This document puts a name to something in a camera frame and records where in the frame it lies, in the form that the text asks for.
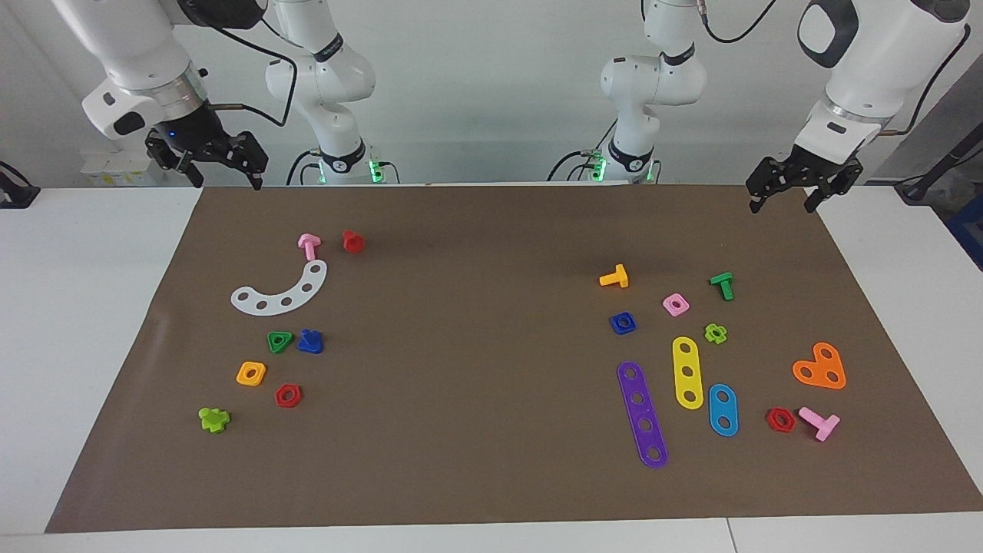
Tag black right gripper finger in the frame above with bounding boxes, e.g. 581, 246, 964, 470
145, 136, 205, 189
230, 132, 270, 191

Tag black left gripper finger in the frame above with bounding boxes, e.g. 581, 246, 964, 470
746, 157, 793, 214
803, 161, 863, 214

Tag white boxes in background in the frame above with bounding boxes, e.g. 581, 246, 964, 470
81, 146, 154, 187

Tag blue crate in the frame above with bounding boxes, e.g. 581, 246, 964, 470
946, 192, 983, 271

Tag white curved five-hole plate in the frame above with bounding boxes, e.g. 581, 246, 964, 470
230, 260, 329, 316

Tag black clamp on table edge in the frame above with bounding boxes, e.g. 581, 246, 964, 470
0, 161, 41, 210

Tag orange angled three-hole plate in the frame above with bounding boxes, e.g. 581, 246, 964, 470
792, 342, 847, 390

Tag yellow three-hole plate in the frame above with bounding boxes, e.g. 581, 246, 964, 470
672, 336, 705, 411

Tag blue two-hole plate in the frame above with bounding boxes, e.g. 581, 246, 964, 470
708, 383, 740, 438

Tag purple four-hole plate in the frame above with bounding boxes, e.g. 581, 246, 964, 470
617, 361, 669, 469

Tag brown table mat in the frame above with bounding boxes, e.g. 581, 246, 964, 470
45, 184, 983, 534

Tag black base cable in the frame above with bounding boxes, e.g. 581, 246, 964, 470
287, 150, 323, 186
547, 151, 607, 183

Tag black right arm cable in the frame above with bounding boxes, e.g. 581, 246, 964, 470
201, 22, 299, 128

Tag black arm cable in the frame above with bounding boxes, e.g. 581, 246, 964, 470
695, 0, 972, 137
201, 22, 299, 128

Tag black stand with cable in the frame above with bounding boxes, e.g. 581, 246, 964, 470
895, 123, 983, 205

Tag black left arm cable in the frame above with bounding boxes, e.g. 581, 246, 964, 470
695, 0, 972, 137

